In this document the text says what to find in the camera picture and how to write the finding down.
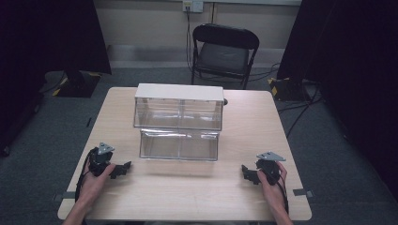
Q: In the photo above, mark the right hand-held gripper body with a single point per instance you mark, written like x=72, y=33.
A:
x=270, y=170

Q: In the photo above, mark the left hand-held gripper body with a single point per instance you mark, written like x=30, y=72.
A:
x=99, y=159

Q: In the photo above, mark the person's right hand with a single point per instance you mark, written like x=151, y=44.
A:
x=273, y=193

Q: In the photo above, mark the person's left hand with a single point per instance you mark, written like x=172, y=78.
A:
x=92, y=187

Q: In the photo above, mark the grey tape strip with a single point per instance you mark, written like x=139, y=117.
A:
x=303, y=192
x=64, y=196

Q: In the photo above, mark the clear plastic drawer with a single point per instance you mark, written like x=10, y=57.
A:
x=159, y=145
x=198, y=146

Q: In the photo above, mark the small black round object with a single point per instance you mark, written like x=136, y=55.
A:
x=225, y=101

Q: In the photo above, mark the black stand base striped tape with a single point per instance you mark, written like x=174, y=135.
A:
x=289, y=89
x=78, y=84

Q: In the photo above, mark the clear drawer cabinet white top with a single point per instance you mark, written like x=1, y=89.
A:
x=178, y=92

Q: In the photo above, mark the black folding chair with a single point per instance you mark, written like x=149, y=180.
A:
x=223, y=57

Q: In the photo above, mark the black curtain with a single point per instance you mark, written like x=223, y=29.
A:
x=47, y=37
x=353, y=62

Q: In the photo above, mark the white wall outlet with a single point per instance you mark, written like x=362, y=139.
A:
x=192, y=5

